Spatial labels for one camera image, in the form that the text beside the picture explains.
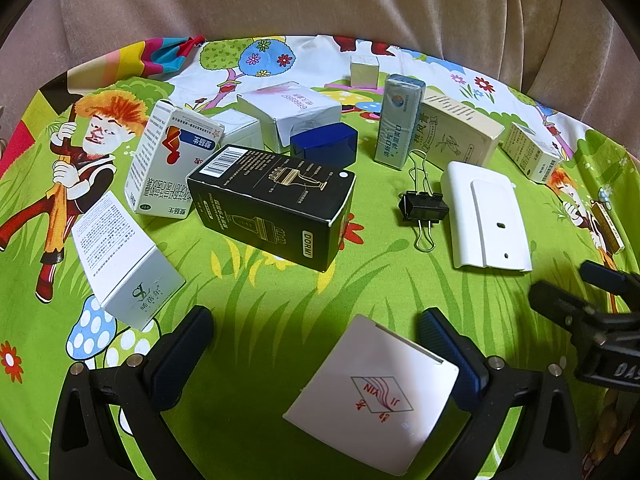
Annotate tall box with blue foil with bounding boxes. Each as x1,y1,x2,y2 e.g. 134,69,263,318
375,74,427,168

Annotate small brown box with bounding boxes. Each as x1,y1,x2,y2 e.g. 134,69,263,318
590,199,626,256

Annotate dark blue box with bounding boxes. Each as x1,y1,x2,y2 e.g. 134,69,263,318
290,122,359,170

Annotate white box with grey logo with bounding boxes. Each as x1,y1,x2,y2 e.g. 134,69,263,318
71,191,187,332

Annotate black binder clip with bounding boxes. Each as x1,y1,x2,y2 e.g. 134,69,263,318
398,151,450,252

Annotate cartoon printed green blanket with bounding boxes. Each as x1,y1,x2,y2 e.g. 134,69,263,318
0,35,640,480

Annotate black rectangular box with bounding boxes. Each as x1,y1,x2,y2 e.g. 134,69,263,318
186,144,357,273

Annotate white medicine box red-blue print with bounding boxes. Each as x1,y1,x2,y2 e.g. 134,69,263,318
125,100,224,218

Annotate white box red logo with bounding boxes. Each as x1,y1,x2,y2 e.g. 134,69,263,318
282,313,460,477

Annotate beige herbal ointment box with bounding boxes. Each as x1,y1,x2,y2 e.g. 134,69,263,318
409,87,506,171

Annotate white plastic bracket plate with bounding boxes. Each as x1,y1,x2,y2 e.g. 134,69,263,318
440,161,533,273

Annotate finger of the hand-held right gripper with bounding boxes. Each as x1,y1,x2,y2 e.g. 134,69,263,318
529,281,618,333
579,260,640,297

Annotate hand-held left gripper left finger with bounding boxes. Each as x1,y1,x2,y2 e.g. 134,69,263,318
49,305,216,480

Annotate large white box pink print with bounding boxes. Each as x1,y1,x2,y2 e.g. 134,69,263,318
236,81,342,153

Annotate small plain white box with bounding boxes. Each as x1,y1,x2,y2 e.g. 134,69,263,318
210,109,262,151

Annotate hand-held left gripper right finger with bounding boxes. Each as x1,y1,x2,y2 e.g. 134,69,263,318
417,307,583,480

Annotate small silver white box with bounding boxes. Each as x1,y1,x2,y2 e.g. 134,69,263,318
350,55,379,88

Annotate small cream medicine box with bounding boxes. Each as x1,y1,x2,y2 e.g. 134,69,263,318
501,121,563,184

